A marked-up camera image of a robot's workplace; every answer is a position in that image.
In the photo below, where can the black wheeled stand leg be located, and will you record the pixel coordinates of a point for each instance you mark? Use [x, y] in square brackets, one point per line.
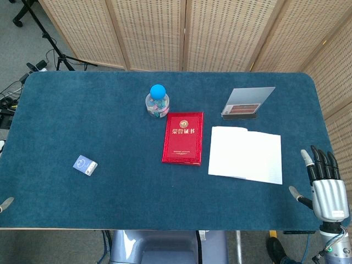
[19, 15]

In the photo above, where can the blue ball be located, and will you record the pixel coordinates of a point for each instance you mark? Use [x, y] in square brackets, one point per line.
[158, 91]

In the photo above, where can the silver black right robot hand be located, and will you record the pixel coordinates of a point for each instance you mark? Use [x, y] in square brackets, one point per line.
[330, 196]

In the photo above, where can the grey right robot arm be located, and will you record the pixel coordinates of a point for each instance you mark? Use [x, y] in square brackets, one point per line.
[336, 242]

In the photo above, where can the black shoe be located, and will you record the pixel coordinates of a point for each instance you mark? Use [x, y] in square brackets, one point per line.
[275, 250]

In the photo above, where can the blue felt table mat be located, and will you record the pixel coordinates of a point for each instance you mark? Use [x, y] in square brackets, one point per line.
[110, 123]

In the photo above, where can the red honour certificate folder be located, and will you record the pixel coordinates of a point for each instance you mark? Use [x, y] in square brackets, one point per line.
[182, 138]

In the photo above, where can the black tripod stand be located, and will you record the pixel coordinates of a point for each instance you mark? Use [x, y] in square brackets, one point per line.
[50, 41]

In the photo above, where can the small blue white box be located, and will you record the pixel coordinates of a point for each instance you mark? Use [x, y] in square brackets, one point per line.
[84, 165]

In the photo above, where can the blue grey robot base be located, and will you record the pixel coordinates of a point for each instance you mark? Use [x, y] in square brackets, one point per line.
[165, 247]

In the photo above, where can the woven rattan screen panel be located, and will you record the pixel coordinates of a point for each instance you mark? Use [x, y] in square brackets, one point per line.
[222, 33]
[148, 33]
[297, 35]
[338, 96]
[82, 30]

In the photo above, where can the black white power adapter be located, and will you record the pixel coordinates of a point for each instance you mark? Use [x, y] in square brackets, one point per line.
[38, 66]

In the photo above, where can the clear acrylic sign holder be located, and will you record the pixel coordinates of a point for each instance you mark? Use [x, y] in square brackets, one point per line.
[250, 94]

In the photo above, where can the red patterned picture card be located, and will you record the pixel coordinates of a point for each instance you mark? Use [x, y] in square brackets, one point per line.
[242, 109]

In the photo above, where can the clear plastic jar with clips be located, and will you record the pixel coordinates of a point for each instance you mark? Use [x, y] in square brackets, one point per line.
[157, 107]

